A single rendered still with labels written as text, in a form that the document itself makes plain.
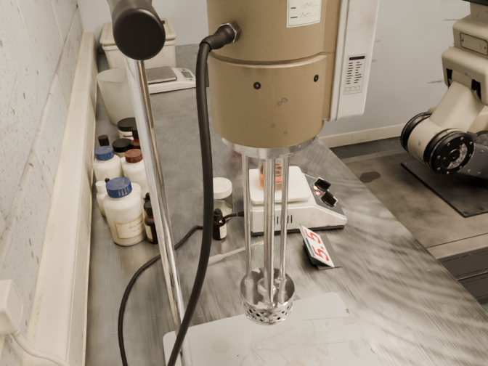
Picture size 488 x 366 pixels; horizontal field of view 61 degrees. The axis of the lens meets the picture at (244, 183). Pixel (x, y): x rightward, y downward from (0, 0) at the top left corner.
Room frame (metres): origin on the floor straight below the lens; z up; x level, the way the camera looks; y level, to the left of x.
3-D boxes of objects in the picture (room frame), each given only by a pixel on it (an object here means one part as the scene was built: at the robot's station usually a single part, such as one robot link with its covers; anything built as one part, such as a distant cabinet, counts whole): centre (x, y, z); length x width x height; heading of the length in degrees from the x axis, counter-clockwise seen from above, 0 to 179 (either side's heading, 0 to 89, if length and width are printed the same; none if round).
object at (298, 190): (0.71, -0.07, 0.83); 0.12 x 0.12 x 0.01; 5
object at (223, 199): (0.72, 0.06, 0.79); 0.06 x 0.06 x 0.08
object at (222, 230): (0.65, 0.05, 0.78); 0.03 x 0.03 x 0.07
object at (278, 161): (0.70, -0.06, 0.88); 0.07 x 0.06 x 0.08; 110
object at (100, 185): (0.74, 0.31, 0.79); 0.03 x 0.03 x 0.08
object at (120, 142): (0.97, 0.32, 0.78); 0.05 x 0.05 x 0.06
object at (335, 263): (0.59, -0.14, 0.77); 0.09 x 0.06 x 0.04; 8
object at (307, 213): (0.71, -0.09, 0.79); 0.22 x 0.13 x 0.08; 95
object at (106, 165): (0.83, 0.32, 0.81); 0.06 x 0.06 x 0.11
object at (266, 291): (0.35, -0.02, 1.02); 0.07 x 0.07 x 0.25
